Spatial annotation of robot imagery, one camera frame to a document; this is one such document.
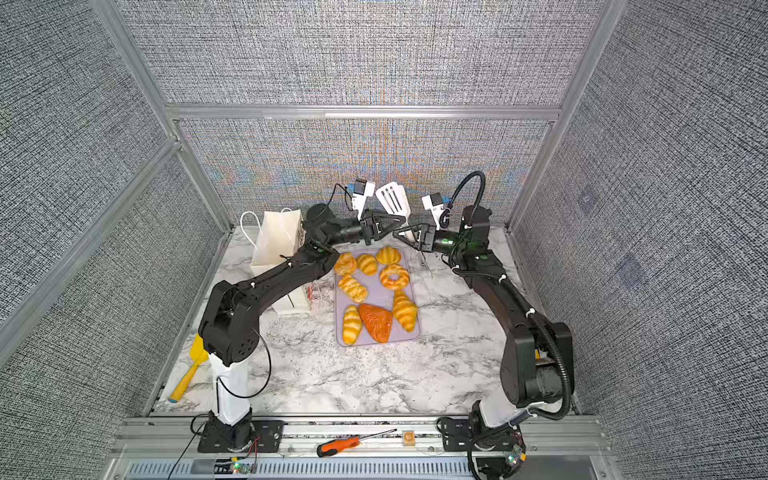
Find twisted braided bread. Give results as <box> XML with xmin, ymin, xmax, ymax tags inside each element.
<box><xmin>337</xmin><ymin>274</ymin><xmax>368</xmax><ymax>304</ymax></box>

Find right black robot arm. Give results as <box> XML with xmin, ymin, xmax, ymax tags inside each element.
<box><xmin>393</xmin><ymin>170</ymin><xmax>575</xmax><ymax>449</ymax></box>

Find small striped bun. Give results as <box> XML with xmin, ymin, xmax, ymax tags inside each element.
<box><xmin>357</xmin><ymin>254</ymin><xmax>379</xmax><ymax>276</ymax></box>

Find ring doughnut bread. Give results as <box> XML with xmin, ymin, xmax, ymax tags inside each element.
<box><xmin>379</xmin><ymin>264</ymin><xmax>410</xmax><ymax>291</ymax></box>

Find orange triangular pastry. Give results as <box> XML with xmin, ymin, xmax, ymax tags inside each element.
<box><xmin>358</xmin><ymin>303</ymin><xmax>393</xmax><ymax>343</ymax></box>

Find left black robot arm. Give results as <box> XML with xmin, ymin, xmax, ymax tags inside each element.
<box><xmin>198</xmin><ymin>203</ymin><xmax>405</xmax><ymax>426</ymax></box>

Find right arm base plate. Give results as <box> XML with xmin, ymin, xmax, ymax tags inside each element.
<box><xmin>436</xmin><ymin>416</ymin><xmax>525</xmax><ymax>452</ymax></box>

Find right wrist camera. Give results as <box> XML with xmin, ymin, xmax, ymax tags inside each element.
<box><xmin>421</xmin><ymin>192</ymin><xmax>450</xmax><ymax>230</ymax></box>

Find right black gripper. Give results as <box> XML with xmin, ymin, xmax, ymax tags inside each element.
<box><xmin>397</xmin><ymin>227</ymin><xmax>473</xmax><ymax>261</ymax></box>

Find orange handled screwdriver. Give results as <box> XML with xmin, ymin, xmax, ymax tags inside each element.
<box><xmin>316</xmin><ymin>428</ymin><xmax>397</xmax><ymax>458</ymax></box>

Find striped round bun top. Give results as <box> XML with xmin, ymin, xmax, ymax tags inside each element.
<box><xmin>376</xmin><ymin>245</ymin><xmax>402</xmax><ymax>265</ymax></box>

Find yellow toy shovel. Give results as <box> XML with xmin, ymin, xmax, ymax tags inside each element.
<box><xmin>168</xmin><ymin>334</ymin><xmax>209</xmax><ymax>403</ymax></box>

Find aluminium front rail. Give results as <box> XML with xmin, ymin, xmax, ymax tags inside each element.
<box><xmin>100</xmin><ymin>414</ymin><xmax>623</xmax><ymax>479</ymax></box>

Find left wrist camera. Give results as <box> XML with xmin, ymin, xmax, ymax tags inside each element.
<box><xmin>348</xmin><ymin>179</ymin><xmax>375</xmax><ymax>220</ymax></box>

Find long striped croissant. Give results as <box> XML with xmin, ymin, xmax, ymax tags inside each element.
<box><xmin>392</xmin><ymin>290</ymin><xmax>418</xmax><ymax>333</ymax></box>

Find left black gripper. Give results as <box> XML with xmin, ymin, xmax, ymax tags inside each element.
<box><xmin>324</xmin><ymin>212</ymin><xmax>403</xmax><ymax>251</ymax></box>

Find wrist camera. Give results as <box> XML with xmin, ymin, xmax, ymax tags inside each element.
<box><xmin>348</xmin><ymin>179</ymin><xmax>375</xmax><ymax>220</ymax></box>
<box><xmin>421</xmin><ymin>192</ymin><xmax>450</xmax><ymax>230</ymax></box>

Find white food tongs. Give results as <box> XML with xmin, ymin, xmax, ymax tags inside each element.
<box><xmin>375</xmin><ymin>181</ymin><xmax>433</xmax><ymax>277</ymax></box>

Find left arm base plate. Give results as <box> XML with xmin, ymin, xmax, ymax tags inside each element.
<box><xmin>197</xmin><ymin>417</ymin><xmax>285</xmax><ymax>455</ymax></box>

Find striped oval bread left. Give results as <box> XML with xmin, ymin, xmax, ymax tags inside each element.
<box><xmin>342</xmin><ymin>304</ymin><xmax>363</xmax><ymax>345</ymax></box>

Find white floral paper bag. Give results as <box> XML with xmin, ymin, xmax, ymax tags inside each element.
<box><xmin>239</xmin><ymin>208</ymin><xmax>311</xmax><ymax>315</ymax></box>

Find lilac plastic tray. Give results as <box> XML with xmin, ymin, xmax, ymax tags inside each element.
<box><xmin>333</xmin><ymin>248</ymin><xmax>422</xmax><ymax>347</ymax></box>

